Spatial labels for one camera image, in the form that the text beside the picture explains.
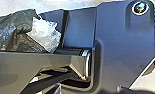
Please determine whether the round base indicator light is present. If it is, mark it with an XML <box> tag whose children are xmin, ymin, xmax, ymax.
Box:
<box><xmin>131</xmin><ymin>0</ymin><xmax>150</xmax><ymax>16</ymax></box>

